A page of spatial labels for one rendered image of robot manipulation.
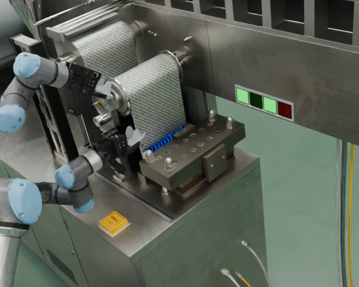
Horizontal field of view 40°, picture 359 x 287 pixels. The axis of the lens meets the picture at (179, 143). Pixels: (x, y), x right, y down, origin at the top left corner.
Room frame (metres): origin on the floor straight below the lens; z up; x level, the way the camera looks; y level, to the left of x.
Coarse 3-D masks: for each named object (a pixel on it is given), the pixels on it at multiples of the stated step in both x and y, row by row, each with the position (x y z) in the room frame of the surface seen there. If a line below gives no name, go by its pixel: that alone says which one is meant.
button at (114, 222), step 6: (108, 216) 1.31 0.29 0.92; (114, 216) 1.30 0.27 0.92; (120, 216) 1.30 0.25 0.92; (102, 222) 1.28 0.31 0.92; (108, 222) 1.28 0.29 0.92; (114, 222) 1.27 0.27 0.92; (120, 222) 1.27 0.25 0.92; (126, 222) 1.28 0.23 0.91; (108, 228) 1.25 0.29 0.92; (114, 228) 1.24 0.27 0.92; (120, 228) 1.26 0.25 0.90
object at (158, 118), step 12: (168, 96) 1.61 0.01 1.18; (180, 96) 1.65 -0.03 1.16; (144, 108) 1.54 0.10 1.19; (156, 108) 1.57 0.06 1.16; (168, 108) 1.61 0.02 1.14; (180, 108) 1.64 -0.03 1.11; (144, 120) 1.54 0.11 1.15; (156, 120) 1.57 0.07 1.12; (168, 120) 1.60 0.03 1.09; (180, 120) 1.64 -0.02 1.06; (156, 132) 1.56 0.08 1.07; (168, 132) 1.59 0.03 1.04; (144, 144) 1.52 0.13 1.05
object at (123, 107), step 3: (174, 63) 1.67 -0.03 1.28; (177, 69) 1.66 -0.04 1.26; (111, 84) 1.55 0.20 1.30; (114, 84) 1.54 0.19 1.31; (111, 87) 1.56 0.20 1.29; (114, 87) 1.54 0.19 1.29; (117, 87) 1.53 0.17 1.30; (117, 90) 1.53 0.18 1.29; (120, 90) 1.52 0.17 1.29; (120, 93) 1.52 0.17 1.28; (123, 93) 1.51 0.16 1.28; (123, 96) 1.51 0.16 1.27; (123, 99) 1.51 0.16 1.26; (123, 102) 1.51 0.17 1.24; (126, 102) 1.51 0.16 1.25; (123, 105) 1.52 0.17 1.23; (126, 105) 1.51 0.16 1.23; (120, 108) 1.54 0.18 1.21; (123, 108) 1.52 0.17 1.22; (126, 108) 1.51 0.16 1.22; (120, 111) 1.54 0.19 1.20; (123, 111) 1.53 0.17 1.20
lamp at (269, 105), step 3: (264, 99) 1.44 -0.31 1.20; (267, 99) 1.43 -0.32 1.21; (270, 99) 1.42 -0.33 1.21; (264, 102) 1.44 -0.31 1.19; (267, 102) 1.43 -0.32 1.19; (270, 102) 1.42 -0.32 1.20; (273, 102) 1.41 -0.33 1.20; (264, 105) 1.44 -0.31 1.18; (267, 105) 1.43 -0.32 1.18; (270, 105) 1.42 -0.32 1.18; (273, 105) 1.41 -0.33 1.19; (264, 108) 1.44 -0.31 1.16; (267, 108) 1.43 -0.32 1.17; (270, 108) 1.42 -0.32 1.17; (273, 108) 1.41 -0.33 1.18; (270, 111) 1.42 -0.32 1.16; (273, 111) 1.41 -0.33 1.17
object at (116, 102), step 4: (112, 88) 1.55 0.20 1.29; (112, 92) 1.53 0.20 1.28; (116, 92) 1.53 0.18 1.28; (116, 96) 1.52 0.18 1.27; (120, 96) 1.52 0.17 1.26; (108, 100) 1.56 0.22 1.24; (112, 100) 1.54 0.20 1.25; (116, 100) 1.52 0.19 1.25; (120, 100) 1.52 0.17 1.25; (112, 104) 1.55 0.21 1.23; (116, 104) 1.52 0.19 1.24; (120, 104) 1.52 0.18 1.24; (116, 108) 1.53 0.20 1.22
